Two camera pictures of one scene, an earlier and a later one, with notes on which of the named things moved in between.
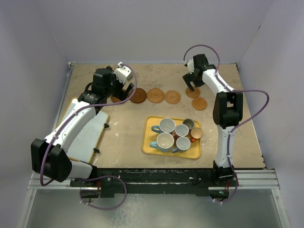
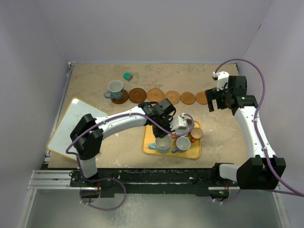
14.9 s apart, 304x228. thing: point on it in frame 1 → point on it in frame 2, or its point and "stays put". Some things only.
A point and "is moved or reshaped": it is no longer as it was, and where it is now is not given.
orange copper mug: x=196 y=133 stays put
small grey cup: x=189 y=122 stays put
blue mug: x=166 y=125 is moved or reshaped
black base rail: x=156 y=182 stays put
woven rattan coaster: x=155 y=95 stays put
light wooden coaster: x=194 y=94 → x=188 y=98
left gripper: x=120 y=94 → x=159 y=134
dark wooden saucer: x=139 y=96 stays put
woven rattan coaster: x=172 y=97 stays put
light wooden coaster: x=199 y=103 → x=201 y=98
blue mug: x=165 y=141 stays put
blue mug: x=183 y=143 stays put
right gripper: x=189 y=78 → x=213 y=94
